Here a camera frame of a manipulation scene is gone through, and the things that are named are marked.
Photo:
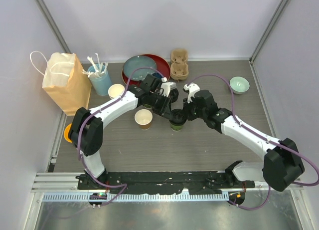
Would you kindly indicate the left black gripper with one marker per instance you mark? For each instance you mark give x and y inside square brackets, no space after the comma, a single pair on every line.
[165,111]

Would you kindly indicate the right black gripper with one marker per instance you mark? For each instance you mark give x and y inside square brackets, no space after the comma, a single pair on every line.
[186,107]

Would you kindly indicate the green paper cup stack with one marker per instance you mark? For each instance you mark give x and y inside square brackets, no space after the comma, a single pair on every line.
[148,106]

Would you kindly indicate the black cup lid stack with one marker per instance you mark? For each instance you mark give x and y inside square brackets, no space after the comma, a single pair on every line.
[174,95]

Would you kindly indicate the single green paper cup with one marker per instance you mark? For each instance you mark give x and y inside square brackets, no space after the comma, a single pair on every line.
[176,126]

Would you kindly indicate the single brown paper cup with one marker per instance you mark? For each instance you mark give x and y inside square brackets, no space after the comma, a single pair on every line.
[144,118]

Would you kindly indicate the brown paper cup stack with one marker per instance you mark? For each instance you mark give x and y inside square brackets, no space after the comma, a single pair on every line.
[115,90]

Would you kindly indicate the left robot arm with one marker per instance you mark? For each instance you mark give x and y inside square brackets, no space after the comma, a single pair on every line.
[86,130]

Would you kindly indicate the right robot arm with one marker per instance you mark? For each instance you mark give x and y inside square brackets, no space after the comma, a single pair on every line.
[280,165]

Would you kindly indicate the small dark blue bowl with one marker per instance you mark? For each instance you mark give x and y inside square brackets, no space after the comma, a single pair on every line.
[157,75]

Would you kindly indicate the cardboard cup carrier stack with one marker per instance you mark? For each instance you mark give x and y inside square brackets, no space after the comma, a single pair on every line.
[179,66]

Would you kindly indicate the red round tray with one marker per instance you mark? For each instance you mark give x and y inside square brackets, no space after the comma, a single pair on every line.
[162,67]

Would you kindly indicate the pale green ceramic bowl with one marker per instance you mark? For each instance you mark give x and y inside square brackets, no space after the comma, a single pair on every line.
[239,85]

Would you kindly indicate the blue-grey ceramic plate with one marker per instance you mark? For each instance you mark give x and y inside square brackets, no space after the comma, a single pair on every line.
[144,64]

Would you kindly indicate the light blue cylinder holder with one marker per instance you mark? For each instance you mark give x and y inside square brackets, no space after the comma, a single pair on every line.
[101,81]

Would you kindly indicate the orange round dish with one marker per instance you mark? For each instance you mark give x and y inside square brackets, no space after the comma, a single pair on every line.
[66,133]

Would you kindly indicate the brown paper bag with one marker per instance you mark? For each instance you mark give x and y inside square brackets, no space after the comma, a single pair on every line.
[66,84]

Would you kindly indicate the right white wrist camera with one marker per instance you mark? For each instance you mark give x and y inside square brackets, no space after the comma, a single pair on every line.
[191,89]

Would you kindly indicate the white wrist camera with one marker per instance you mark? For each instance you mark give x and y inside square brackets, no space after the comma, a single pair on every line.
[166,88]
[191,89]

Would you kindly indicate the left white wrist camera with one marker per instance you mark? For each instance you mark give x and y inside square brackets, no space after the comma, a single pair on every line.
[166,88]

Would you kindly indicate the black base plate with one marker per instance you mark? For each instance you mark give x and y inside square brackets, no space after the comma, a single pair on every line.
[169,183]

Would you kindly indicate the white slotted cable duct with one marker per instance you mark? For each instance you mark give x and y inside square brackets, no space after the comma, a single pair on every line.
[92,198]

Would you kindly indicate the aluminium frame rail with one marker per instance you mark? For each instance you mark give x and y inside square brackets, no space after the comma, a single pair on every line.
[62,182]

